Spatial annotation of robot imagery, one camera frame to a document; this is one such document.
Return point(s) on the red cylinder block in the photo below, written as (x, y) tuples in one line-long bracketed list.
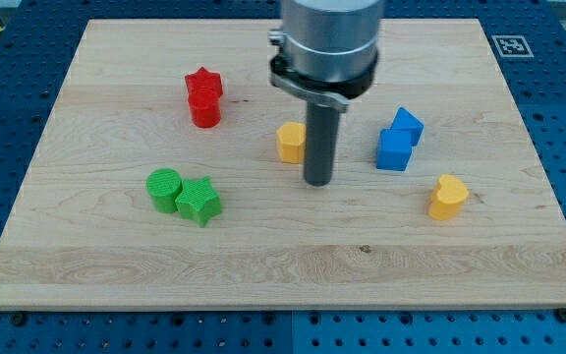
[(204, 107)]

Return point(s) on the red star block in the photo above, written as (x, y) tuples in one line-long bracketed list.
[(204, 79)]

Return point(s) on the green star block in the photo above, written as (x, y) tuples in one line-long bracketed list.
[(198, 201)]

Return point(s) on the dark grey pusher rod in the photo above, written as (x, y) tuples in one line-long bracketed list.
[(322, 124)]

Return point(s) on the blue triangle block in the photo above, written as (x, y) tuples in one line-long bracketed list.
[(404, 120)]

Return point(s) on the blue cube block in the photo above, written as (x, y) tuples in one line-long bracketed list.
[(393, 150)]

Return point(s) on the white fiducial marker tag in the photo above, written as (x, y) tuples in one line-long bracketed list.
[(512, 46)]

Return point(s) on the wooden board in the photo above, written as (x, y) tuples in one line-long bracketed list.
[(83, 234)]

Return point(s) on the yellow heart block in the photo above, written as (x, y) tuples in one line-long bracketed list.
[(447, 197)]

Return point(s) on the green cylinder block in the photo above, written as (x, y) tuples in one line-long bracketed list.
[(163, 187)]

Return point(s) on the yellow hexagon block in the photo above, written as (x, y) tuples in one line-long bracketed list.
[(290, 142)]

